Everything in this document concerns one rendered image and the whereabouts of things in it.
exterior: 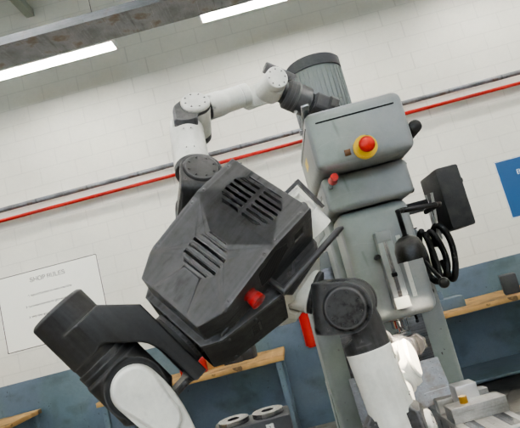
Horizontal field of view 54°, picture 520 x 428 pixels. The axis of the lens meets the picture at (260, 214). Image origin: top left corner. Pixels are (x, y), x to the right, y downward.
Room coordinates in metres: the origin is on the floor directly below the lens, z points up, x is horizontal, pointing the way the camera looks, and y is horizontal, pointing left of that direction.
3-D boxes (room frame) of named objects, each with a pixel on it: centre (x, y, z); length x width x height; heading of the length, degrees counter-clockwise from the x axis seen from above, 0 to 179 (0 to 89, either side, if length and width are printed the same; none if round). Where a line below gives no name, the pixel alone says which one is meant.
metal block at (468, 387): (1.51, -0.42, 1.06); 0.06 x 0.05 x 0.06; 92
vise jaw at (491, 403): (1.45, -0.43, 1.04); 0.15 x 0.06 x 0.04; 92
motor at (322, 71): (1.76, -0.31, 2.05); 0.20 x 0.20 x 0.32
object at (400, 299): (1.40, -0.30, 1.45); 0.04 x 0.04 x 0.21; 89
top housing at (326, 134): (1.52, -0.31, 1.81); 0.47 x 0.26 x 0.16; 179
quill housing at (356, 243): (1.51, -0.31, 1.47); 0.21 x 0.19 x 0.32; 89
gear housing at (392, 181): (1.55, -0.31, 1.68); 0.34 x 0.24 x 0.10; 179
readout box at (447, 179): (1.80, -0.65, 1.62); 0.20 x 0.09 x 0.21; 179
